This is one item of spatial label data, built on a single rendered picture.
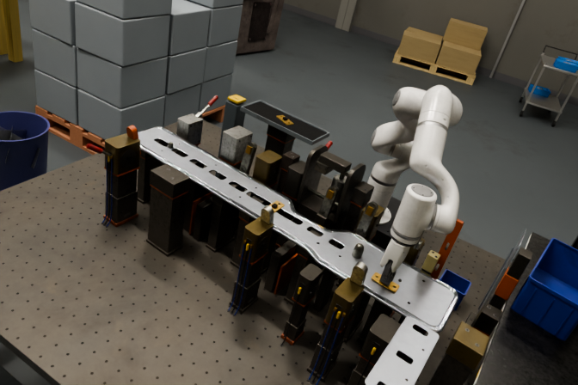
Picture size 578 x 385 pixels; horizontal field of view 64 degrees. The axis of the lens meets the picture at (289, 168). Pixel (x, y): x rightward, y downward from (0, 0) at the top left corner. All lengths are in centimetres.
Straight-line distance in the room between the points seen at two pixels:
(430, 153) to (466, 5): 767
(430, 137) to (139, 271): 110
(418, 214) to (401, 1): 806
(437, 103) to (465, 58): 659
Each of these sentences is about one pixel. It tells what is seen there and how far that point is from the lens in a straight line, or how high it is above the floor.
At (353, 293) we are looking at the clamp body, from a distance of 135.
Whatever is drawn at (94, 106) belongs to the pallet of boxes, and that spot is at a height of 41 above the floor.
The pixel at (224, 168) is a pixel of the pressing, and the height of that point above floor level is 100.
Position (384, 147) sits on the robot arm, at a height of 116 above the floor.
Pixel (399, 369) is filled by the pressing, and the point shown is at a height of 100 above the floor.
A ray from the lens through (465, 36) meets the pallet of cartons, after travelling 837.
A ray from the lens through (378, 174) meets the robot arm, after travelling 202.
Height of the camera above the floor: 194
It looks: 29 degrees down
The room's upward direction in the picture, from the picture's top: 13 degrees clockwise
